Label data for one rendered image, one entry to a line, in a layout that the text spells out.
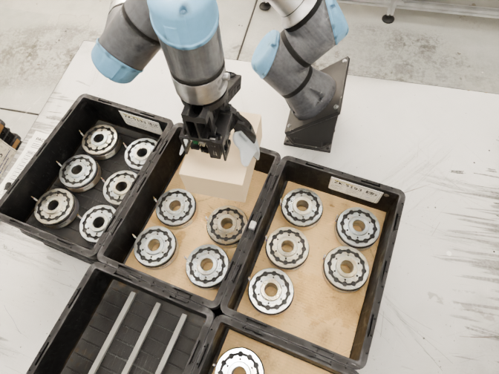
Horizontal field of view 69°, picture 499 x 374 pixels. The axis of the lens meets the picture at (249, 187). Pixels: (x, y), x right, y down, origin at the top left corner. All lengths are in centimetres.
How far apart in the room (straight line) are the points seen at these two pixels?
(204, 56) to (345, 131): 84
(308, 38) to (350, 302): 63
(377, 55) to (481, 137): 130
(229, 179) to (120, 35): 29
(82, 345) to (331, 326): 56
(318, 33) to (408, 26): 186
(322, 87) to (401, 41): 164
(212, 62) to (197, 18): 7
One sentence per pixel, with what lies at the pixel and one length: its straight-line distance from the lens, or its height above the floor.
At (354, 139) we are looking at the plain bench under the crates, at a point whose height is 70.
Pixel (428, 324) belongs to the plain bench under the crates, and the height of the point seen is 70.
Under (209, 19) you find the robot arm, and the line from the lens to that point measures 44.
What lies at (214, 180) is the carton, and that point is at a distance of 66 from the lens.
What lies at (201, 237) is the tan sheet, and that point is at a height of 83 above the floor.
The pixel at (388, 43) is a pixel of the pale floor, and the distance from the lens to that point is 264.
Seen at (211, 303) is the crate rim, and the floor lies 93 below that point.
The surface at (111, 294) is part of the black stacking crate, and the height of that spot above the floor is 83.
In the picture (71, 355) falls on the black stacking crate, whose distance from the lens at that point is 98.
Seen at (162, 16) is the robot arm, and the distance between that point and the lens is 43.
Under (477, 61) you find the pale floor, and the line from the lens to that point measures 271.
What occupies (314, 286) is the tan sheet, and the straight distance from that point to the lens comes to 89.
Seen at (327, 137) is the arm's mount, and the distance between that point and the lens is 113.
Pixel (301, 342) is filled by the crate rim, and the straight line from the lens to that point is 77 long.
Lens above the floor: 170
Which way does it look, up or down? 63 degrees down
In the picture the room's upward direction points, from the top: 7 degrees counter-clockwise
